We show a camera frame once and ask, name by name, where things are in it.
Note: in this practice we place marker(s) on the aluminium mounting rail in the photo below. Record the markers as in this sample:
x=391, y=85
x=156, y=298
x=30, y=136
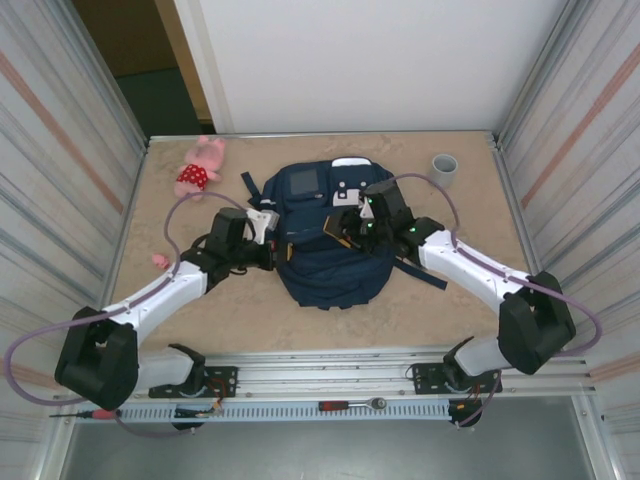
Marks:
x=325, y=371

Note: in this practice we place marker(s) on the pink plush toy red dress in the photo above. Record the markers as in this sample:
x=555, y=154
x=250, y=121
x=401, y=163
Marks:
x=195, y=175

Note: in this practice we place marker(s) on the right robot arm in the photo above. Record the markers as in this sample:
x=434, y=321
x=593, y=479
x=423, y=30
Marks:
x=475, y=265

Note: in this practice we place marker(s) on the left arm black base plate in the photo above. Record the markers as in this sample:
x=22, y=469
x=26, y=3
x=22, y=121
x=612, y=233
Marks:
x=222, y=380

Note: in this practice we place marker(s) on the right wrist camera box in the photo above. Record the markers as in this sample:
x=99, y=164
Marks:
x=366, y=209

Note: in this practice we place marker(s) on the brown wooden door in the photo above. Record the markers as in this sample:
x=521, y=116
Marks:
x=125, y=35

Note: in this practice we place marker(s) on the navy blue backpack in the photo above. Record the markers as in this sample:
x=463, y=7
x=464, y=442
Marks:
x=330, y=285

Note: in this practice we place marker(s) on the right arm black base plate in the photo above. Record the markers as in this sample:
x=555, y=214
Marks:
x=427, y=382

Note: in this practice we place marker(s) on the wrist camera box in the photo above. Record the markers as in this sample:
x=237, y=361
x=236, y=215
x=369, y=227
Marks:
x=366, y=209
x=264, y=224

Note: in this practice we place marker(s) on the aluminium table edge rail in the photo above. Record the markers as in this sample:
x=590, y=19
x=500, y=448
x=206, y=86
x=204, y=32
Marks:
x=325, y=136

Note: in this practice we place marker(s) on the small pink pig figure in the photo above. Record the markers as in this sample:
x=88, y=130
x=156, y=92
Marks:
x=160, y=261

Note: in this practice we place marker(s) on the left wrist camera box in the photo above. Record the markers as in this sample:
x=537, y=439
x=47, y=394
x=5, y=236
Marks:
x=264, y=224

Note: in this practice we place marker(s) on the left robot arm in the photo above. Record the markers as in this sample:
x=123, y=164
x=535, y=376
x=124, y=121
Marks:
x=150, y=300

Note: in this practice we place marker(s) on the grey plastic cup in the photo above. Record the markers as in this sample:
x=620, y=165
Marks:
x=445, y=170

